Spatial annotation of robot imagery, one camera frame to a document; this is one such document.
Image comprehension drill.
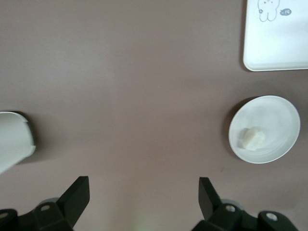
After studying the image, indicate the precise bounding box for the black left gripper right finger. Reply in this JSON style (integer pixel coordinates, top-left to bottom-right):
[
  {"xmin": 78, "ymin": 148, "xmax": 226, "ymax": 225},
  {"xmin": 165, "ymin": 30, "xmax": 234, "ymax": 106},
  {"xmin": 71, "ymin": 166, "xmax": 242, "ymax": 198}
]
[{"xmin": 192, "ymin": 177, "xmax": 298, "ymax": 231}]

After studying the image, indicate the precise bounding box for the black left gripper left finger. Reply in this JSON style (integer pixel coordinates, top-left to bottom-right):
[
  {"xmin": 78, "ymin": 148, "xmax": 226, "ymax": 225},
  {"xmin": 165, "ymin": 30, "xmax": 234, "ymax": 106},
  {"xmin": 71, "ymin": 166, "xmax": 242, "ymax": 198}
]
[{"xmin": 0, "ymin": 176, "xmax": 90, "ymax": 231}]

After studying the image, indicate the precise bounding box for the white steamed bun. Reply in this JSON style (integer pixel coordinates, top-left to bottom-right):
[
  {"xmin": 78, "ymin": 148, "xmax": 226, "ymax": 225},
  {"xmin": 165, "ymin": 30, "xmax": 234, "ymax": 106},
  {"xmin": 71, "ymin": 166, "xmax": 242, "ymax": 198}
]
[{"xmin": 237, "ymin": 127, "xmax": 265, "ymax": 152}]

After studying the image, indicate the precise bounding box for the white round plate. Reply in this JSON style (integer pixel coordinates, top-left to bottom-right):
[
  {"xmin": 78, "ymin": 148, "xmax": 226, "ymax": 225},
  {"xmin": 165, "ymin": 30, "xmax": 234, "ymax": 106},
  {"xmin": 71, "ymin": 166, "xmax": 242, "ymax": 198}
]
[{"xmin": 228, "ymin": 95, "xmax": 301, "ymax": 165}]

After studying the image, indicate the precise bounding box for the white rounded housing with dark edge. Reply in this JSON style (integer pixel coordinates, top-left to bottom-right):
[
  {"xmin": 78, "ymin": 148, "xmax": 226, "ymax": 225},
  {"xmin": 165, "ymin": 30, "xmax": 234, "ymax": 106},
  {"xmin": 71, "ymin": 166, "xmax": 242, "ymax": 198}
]
[{"xmin": 0, "ymin": 111, "xmax": 37, "ymax": 174}]

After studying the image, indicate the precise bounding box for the cream rectangular rabbit print tray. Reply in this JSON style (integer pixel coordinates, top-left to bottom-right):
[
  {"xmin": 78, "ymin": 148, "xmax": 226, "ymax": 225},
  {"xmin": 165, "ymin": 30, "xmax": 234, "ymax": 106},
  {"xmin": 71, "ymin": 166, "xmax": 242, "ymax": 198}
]
[{"xmin": 243, "ymin": 0, "xmax": 308, "ymax": 72}]

